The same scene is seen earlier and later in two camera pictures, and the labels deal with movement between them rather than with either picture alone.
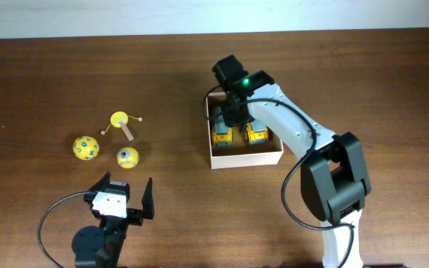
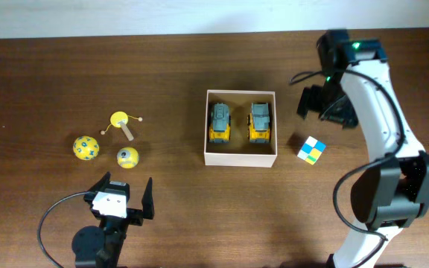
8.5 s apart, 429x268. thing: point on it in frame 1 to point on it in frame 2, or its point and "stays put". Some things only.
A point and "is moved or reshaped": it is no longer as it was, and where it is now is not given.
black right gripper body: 232,117 to 324,108
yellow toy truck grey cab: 222,134 is moved or reshaped
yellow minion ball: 127,157 stays put
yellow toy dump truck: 258,132 stays put
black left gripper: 137,215 stays put
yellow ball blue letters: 86,147 stays put
